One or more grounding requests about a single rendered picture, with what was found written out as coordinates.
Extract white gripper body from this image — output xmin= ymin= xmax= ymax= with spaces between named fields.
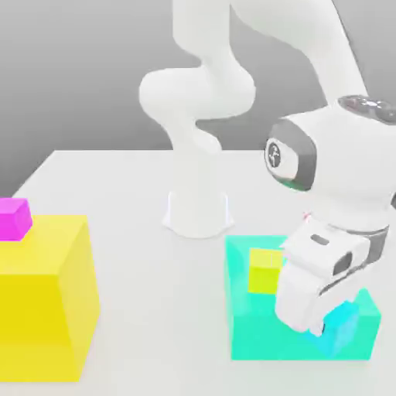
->
xmin=274 ymin=261 xmax=367 ymax=333

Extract small cyan cube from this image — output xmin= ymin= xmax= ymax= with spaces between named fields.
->
xmin=304 ymin=301 xmax=362 ymax=357

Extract small yellow cube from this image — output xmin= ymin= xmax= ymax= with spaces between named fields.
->
xmin=247 ymin=247 xmax=285 ymax=295

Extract small magenta cube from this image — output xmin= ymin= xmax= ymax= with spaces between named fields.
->
xmin=0 ymin=197 xmax=34 ymax=243

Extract large turquoise box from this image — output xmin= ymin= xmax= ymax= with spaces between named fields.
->
xmin=224 ymin=234 xmax=382 ymax=362

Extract large yellow box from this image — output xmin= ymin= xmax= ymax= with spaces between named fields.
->
xmin=0 ymin=214 xmax=101 ymax=384

